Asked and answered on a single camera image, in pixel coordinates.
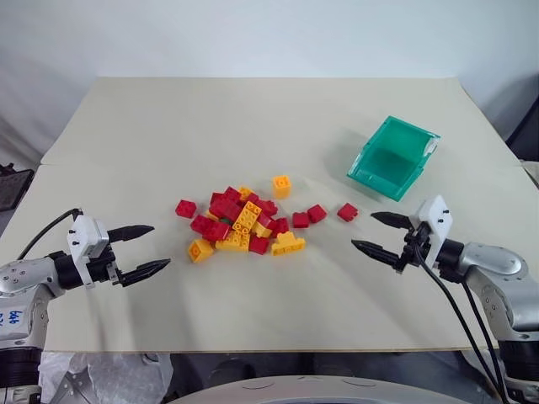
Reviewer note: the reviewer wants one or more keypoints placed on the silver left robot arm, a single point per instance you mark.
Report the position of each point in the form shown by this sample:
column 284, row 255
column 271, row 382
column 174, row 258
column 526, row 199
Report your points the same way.
column 25, row 275

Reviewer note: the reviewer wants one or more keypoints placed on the green plastic toy brick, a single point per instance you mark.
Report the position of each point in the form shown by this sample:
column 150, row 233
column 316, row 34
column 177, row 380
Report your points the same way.
column 225, row 219

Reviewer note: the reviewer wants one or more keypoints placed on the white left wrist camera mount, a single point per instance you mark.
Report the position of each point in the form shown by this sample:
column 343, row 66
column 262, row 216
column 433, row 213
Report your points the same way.
column 86, row 235

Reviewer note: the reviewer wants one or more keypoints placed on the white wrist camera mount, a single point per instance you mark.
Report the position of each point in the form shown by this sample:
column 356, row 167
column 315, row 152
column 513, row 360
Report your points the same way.
column 438, row 214
column 86, row 235

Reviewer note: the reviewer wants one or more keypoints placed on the black mesh object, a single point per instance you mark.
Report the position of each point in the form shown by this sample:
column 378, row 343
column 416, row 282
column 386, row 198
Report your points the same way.
column 12, row 187

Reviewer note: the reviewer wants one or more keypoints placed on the grey white robot torso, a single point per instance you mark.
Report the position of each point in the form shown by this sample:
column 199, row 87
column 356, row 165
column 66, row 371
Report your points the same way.
column 328, row 391

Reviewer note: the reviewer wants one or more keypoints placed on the clear plastic bag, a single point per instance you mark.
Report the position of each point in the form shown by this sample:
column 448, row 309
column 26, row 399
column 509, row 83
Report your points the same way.
column 109, row 376

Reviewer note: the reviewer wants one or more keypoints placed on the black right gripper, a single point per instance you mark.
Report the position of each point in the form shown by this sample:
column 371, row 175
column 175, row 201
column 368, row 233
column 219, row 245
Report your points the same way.
column 414, row 248

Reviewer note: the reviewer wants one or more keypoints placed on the dark background object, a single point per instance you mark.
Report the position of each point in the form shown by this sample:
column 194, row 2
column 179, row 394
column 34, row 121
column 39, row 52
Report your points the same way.
column 526, row 122

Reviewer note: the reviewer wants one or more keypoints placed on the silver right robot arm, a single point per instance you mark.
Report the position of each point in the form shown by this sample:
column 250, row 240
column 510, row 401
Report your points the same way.
column 494, row 269

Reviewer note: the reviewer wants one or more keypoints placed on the green plastic bin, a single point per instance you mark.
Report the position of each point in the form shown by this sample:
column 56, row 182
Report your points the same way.
column 389, row 166

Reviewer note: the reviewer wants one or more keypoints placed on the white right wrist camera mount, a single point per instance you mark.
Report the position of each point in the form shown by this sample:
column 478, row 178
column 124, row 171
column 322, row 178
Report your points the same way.
column 438, row 214

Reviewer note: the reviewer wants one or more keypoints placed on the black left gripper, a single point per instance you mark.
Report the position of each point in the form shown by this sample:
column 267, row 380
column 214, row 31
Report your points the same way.
column 103, row 269

